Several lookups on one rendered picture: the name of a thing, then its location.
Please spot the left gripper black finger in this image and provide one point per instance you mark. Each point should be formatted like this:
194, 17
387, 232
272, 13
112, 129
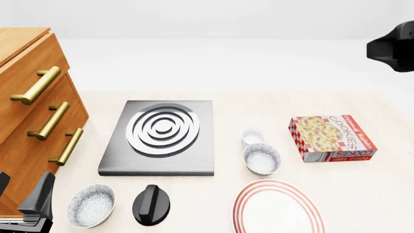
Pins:
42, 199
3, 182

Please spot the red and white cookie box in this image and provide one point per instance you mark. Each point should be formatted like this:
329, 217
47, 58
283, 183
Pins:
326, 136

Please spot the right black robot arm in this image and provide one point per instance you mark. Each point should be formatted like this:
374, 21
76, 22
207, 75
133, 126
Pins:
391, 48

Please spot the flat stove plate with rings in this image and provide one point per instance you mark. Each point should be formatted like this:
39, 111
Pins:
155, 160

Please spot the wooden cabinet drawer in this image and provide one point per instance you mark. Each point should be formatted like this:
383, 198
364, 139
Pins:
69, 89
32, 60
22, 189

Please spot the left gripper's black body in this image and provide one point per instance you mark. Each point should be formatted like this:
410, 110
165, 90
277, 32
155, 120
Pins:
26, 224

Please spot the wooden cabinet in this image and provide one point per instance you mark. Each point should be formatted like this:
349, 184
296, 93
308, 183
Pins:
22, 41

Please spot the round black stove knob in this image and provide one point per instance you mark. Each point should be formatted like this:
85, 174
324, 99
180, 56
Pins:
150, 206

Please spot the white plate with red rings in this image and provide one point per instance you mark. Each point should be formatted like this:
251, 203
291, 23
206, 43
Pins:
275, 211

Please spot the small white ramekin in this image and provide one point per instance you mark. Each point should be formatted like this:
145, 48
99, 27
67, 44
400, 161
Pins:
253, 137

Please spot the patterned black and white bowl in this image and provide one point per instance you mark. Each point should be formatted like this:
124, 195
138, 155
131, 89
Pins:
262, 159
90, 207

